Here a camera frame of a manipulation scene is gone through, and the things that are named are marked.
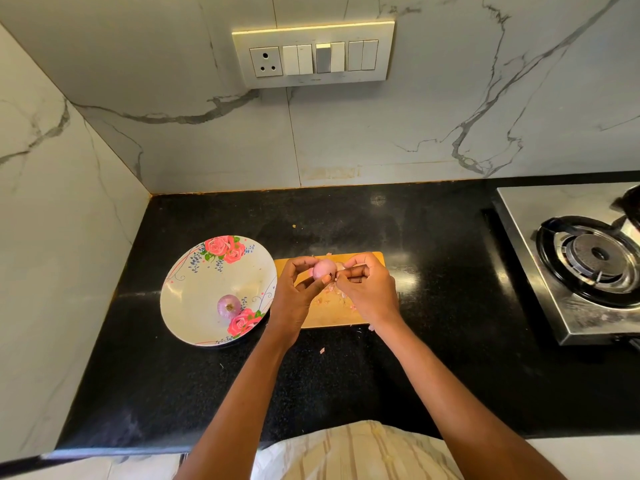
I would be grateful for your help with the stainless steel gas stove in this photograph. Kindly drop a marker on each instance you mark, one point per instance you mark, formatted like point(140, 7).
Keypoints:
point(514, 207)

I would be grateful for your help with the person's right forearm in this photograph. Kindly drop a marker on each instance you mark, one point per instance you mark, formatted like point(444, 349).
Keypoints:
point(465, 405)

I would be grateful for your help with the beige striped garment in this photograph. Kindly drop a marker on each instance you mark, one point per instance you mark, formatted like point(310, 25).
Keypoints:
point(360, 453)

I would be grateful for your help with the person's right hand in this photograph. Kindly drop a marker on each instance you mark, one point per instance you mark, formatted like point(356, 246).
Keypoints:
point(372, 293)

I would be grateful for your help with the pile of onion peels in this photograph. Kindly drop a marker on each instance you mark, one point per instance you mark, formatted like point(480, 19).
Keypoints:
point(342, 291)

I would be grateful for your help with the person's left hand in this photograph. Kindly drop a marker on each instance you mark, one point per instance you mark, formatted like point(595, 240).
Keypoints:
point(292, 303)

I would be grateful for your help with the white wall switch panel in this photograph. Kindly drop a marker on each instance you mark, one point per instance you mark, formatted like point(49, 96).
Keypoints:
point(312, 55)

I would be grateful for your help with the black stone countertop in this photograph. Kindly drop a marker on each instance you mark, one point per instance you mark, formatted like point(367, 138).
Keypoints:
point(450, 220)

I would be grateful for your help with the wooden cutting board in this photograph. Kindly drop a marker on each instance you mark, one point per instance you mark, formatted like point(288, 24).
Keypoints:
point(325, 313)

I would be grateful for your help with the person's left forearm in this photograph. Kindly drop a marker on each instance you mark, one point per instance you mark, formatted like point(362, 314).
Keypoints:
point(240, 415)

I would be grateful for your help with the black stove burner grate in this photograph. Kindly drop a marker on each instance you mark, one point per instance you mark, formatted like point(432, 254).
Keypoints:
point(592, 261)
point(630, 207)

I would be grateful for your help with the white floral plate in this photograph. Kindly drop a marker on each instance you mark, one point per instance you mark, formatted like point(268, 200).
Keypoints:
point(192, 292)

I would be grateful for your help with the small pink onion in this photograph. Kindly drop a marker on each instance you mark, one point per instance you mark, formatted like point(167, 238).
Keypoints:
point(230, 306)
point(325, 269)

